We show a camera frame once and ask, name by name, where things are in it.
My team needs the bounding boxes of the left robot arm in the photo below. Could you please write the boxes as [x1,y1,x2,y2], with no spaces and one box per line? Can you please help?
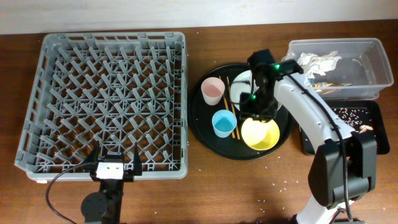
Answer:
[81,144,142,223]

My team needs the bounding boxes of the white tissue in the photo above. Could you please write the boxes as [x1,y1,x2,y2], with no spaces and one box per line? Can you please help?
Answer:
[297,51,342,79]

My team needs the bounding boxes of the food scraps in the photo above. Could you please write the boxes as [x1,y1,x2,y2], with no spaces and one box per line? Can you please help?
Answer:
[333,108,374,133]

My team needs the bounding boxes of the round black tray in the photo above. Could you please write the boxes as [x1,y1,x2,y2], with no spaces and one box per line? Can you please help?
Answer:
[187,63,295,161]

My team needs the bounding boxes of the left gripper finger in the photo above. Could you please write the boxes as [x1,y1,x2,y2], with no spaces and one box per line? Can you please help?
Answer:
[83,141,100,170]
[133,142,142,176]

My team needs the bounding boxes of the clear plastic bin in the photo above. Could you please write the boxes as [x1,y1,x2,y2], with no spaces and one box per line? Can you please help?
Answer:
[283,38,394,100]

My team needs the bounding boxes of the grey plate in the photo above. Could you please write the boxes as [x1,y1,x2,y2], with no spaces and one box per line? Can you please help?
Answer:
[229,70,282,110]

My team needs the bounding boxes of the wooden chopstick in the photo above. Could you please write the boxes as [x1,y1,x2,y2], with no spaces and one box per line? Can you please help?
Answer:
[226,76,241,141]
[219,76,236,139]

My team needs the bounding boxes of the grey dishwasher rack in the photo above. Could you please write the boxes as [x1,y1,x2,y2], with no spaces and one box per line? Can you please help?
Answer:
[14,32,188,183]

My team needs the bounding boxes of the yellow bowl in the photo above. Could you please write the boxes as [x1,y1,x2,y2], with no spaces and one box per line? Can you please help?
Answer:
[241,118,280,151]

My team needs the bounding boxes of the brown snack wrapper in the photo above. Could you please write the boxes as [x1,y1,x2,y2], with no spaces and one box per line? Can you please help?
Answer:
[311,82,351,94]

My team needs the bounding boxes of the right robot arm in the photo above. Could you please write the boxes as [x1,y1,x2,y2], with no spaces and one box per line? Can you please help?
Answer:
[239,49,377,223]

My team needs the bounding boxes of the black rectangular tray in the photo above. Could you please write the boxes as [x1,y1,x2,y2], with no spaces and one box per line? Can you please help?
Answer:
[300,100,391,156]

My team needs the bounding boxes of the blue cup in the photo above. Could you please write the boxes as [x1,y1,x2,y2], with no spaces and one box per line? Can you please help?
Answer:
[211,110,237,138]

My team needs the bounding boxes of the pink cup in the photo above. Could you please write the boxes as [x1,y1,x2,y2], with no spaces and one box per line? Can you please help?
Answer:
[201,77,225,106]

